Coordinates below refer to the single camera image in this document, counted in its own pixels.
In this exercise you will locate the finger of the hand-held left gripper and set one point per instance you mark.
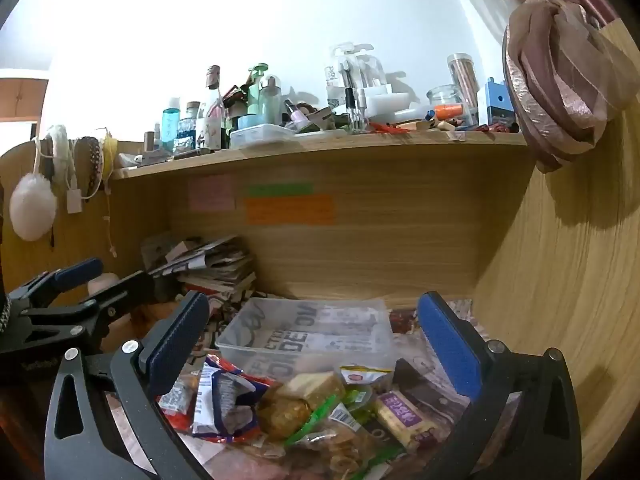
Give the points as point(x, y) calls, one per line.
point(77, 270)
point(130, 290)

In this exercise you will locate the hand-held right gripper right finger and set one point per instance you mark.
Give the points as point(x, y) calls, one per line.
point(445, 340)

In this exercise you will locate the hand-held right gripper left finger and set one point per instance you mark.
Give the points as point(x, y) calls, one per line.
point(180, 340)

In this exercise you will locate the small red white snack packet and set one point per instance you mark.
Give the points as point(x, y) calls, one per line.
point(175, 400)

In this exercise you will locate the red white blue snack packet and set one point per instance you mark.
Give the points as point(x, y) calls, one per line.
point(225, 400)

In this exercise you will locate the yellow bar packet purple label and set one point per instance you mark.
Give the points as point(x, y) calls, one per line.
point(400, 412)

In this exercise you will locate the small white sauce packet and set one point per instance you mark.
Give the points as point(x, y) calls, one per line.
point(357, 375)

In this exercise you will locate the clear plastic container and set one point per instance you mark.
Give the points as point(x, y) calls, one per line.
point(280, 320)

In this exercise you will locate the brown round pastry packet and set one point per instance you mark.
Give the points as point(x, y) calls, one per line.
point(282, 415)

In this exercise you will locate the tan cake packet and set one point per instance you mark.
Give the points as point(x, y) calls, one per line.
point(310, 385)

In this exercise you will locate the beige mug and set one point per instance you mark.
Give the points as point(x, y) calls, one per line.
point(102, 282)

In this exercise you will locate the white paper tag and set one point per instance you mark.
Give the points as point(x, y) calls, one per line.
point(74, 200)

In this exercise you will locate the white fluffy puff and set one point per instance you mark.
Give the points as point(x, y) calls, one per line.
point(32, 207)

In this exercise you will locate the stack of magazines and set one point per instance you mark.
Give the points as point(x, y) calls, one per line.
point(215, 270)

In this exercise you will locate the wooden desk shelf unit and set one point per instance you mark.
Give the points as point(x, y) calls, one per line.
point(400, 245)

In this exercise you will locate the patterned ribbon roll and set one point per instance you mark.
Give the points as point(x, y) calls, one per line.
point(92, 165)

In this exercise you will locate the yellow ribbon roll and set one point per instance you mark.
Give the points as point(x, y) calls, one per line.
point(110, 152)

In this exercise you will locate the pink sticky note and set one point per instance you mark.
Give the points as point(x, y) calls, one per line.
point(211, 193)

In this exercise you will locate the blue glass jar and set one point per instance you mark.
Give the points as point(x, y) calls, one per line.
point(187, 130)

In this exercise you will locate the blue liquid bottle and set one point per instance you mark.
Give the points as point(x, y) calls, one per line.
point(171, 125)

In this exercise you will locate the orange sticky note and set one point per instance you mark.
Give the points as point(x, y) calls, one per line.
point(290, 210)

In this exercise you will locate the white pink bottle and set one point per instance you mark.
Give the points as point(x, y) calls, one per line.
point(207, 132)

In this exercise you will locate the brown cardboard box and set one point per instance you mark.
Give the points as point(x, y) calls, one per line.
point(22, 100)

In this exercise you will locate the green sticky note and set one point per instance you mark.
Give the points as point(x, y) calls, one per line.
point(280, 189)

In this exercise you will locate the white lidded storage box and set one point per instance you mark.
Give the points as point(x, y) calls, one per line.
point(262, 136)

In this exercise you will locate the light blue round tin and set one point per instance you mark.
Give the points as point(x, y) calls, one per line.
point(250, 121)

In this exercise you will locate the clear bottle brown cap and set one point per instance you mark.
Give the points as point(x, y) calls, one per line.
point(214, 90)

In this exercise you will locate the orange tube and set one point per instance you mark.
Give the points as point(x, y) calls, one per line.
point(447, 111)

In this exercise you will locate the pale green bottle clear cap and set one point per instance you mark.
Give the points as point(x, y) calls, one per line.
point(271, 100)

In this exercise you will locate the white foam block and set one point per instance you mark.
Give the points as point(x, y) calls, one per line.
point(395, 105)

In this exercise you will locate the purple nail polish bottle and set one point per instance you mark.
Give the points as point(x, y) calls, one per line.
point(299, 119)

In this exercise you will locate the green pump bottle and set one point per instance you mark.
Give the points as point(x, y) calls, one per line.
point(257, 85)

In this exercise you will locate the blue white box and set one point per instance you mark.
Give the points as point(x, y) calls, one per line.
point(499, 102)

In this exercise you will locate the small clear bottle black cap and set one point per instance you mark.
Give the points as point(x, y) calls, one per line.
point(354, 112)

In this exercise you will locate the tall clear tube of sticks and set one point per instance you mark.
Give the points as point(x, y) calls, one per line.
point(462, 77)

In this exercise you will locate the pink brown scarf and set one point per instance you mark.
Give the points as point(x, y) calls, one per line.
point(560, 85)

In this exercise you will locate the clear blister packaging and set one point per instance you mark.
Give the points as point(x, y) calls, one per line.
point(357, 67)

